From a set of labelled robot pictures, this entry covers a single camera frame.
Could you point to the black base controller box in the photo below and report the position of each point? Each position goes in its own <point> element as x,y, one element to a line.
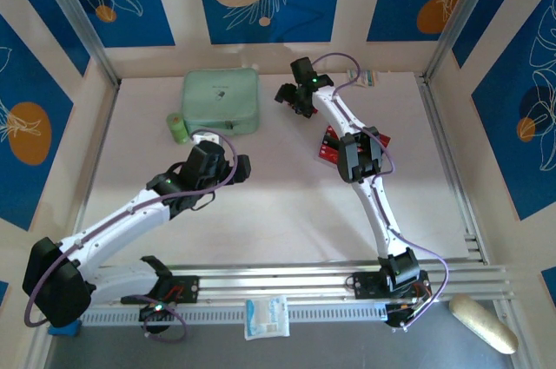
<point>397,314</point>
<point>156,311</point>

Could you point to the long aluminium mounting rail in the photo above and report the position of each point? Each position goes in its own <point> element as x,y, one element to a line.
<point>282,284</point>

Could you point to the small printed paper packet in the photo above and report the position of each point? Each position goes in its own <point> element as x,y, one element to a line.
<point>367,78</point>

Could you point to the white blue wipes packet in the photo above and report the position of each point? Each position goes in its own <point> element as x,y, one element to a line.
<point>267,317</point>

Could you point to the blue plastic block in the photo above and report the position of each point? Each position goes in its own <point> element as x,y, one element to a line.
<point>65,329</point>

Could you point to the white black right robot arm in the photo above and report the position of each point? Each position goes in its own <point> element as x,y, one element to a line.
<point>378,212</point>

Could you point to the aluminium frame post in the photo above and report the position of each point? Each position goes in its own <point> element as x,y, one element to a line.
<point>465,17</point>
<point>74,13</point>

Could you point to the aluminium side rail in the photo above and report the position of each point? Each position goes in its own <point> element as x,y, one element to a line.
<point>96,165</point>
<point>449,147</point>

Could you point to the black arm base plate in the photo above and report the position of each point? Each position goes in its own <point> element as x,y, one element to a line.
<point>189,288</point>
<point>364,284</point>

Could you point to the mint green zip pouch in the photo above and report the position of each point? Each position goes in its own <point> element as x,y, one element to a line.
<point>219,95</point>

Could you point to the green cylinder roll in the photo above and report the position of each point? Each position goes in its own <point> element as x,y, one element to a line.
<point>177,128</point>

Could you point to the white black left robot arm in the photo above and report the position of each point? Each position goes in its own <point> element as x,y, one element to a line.
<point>113,221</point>

